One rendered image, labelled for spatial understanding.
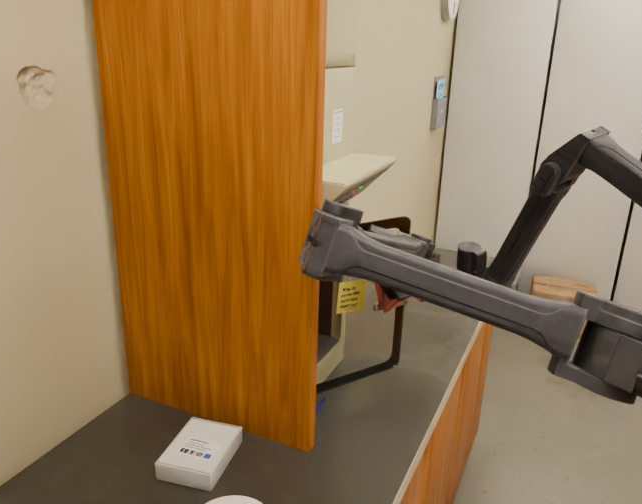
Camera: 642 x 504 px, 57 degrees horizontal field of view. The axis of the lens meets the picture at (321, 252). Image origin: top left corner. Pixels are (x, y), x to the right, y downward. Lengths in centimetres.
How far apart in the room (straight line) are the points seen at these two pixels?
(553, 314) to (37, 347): 101
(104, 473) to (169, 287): 39
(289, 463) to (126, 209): 64
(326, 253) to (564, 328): 29
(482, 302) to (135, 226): 84
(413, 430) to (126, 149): 88
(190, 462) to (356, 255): 67
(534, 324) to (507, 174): 354
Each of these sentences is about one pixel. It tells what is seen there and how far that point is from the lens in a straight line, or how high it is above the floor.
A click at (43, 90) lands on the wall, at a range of 127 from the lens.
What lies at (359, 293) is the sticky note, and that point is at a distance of 136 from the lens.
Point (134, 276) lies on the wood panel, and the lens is 139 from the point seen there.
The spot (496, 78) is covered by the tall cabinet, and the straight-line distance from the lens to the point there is 418.
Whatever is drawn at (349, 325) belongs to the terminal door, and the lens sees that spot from 137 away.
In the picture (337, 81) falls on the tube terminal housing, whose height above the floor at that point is 168.
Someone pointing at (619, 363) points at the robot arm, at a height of 145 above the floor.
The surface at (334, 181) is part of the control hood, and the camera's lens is 115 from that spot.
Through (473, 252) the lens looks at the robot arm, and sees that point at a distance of 148.
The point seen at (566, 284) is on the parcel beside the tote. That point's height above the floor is 28.
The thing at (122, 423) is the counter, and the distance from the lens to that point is 146.
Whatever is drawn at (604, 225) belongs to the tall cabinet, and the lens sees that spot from 427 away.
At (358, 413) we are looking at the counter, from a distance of 145.
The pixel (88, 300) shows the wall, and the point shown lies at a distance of 142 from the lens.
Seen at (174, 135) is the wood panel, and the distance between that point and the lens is 121.
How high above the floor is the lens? 177
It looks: 20 degrees down
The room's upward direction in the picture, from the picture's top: 2 degrees clockwise
